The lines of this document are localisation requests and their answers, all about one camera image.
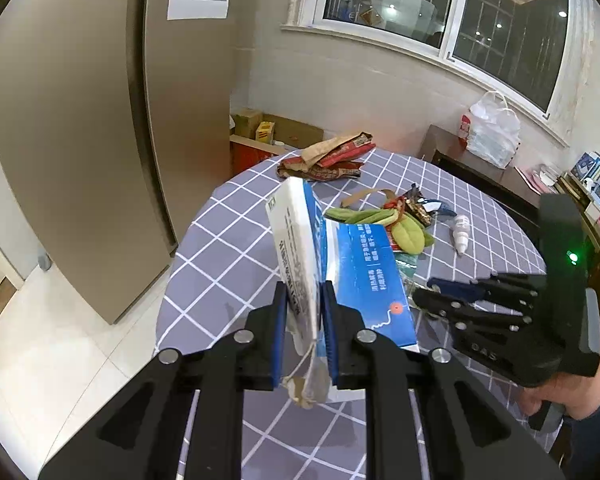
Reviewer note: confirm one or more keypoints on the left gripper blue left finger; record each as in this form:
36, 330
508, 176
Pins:
279, 312

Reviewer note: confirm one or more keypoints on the person's right hand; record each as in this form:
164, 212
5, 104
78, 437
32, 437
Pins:
580, 396

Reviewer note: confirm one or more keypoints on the pink paper sheet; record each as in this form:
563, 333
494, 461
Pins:
541, 179

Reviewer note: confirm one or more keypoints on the green leaf toy bundle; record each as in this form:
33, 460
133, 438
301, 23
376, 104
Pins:
405, 233

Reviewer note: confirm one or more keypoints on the dark wooden cabinet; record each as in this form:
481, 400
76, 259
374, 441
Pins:
506, 186

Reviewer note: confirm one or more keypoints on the blue foil candy wrapper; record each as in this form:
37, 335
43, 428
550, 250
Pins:
423, 209

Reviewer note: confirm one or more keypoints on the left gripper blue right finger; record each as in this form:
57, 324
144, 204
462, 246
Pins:
329, 309

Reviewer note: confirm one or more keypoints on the row of books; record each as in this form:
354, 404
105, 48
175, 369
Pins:
582, 183

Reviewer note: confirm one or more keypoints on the champagne double-door refrigerator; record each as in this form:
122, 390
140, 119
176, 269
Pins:
114, 131

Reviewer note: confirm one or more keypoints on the small white dropper bottle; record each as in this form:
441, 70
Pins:
461, 234

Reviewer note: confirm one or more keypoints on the open cardboard box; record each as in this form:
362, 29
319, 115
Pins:
256, 136

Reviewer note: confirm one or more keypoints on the blue white mask box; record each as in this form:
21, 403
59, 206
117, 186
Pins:
359, 261

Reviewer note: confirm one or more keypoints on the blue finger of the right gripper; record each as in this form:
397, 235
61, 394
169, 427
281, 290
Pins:
468, 292

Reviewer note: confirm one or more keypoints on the sliding glass window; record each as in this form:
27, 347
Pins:
536, 53

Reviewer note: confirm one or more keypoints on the white plastic bag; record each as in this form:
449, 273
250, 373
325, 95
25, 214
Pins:
490, 129

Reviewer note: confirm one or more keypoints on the brown red paper bag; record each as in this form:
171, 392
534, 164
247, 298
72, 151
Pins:
330, 160

